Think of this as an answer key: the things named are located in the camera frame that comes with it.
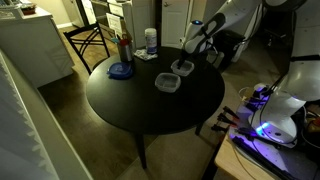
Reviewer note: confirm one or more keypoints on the patterned napkin packet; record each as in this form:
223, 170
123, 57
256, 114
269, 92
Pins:
145, 55

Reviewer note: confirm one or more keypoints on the white window sill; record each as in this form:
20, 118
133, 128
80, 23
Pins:
63, 143

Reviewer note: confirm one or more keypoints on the white paper sign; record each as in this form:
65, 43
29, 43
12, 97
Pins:
114, 23

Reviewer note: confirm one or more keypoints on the white shelf cabinet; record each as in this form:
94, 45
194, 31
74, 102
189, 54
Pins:
140, 16

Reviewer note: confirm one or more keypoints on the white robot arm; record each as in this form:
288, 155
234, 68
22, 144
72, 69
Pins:
300, 76

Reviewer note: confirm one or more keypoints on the small white waste bin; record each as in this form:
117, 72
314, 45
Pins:
216, 60

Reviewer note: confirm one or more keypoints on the white panel door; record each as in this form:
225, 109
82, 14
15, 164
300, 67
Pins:
173, 23

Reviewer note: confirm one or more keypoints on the red bowl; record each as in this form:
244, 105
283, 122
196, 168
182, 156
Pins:
28, 9

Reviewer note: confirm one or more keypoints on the black mounting rail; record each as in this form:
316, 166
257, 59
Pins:
256, 156

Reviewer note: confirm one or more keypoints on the white window blinds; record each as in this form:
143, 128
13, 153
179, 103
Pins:
16, 140

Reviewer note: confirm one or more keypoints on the blue container lid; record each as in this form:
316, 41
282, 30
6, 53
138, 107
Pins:
120, 70

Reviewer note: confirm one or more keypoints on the black red-tipped clamp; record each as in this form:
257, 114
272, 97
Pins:
230, 112
220, 127
226, 119

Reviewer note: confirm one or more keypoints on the white kitchen counter cabinet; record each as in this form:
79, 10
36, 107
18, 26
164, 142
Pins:
33, 46

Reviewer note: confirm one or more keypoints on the clear plastic food container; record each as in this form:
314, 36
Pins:
167, 82
183, 69

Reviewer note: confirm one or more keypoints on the black bag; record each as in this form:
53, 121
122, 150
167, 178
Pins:
230, 50

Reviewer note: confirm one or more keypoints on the light wooden robot desk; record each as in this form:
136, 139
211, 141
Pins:
233, 163

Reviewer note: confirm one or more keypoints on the white disinfectant wipes canister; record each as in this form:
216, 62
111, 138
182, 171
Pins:
151, 41

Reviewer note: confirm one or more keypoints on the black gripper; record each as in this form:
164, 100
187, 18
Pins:
193, 50

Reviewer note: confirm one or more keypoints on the round black wooden table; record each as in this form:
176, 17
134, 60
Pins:
140, 106

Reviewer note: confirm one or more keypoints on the wooden spatula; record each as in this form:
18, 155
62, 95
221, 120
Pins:
126, 35

